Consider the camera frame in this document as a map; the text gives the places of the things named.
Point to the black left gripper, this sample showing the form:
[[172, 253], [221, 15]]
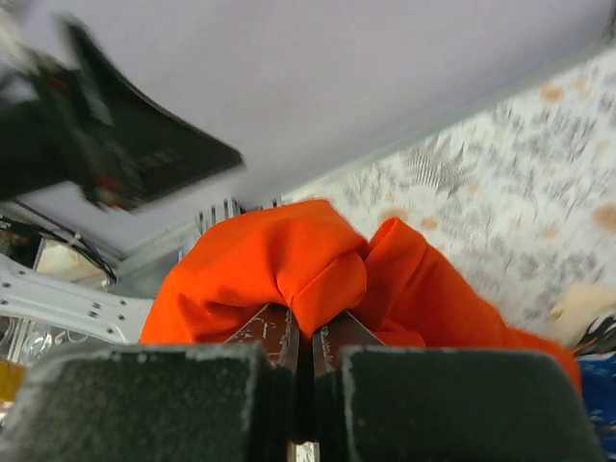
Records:
[[90, 126]]

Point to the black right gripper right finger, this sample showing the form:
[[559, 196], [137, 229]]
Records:
[[343, 331]]

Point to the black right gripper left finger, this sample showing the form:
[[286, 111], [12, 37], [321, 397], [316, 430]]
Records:
[[275, 329]]

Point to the plain orange cloth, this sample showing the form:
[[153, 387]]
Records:
[[308, 258]]

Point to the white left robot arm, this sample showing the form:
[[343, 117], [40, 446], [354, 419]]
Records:
[[42, 298]]

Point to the cream cloth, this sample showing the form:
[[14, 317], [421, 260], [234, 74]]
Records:
[[580, 304]]

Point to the blue white patterned cloth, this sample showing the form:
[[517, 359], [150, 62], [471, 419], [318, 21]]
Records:
[[595, 353]]

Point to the floral table mat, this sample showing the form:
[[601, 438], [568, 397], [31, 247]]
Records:
[[520, 197]]

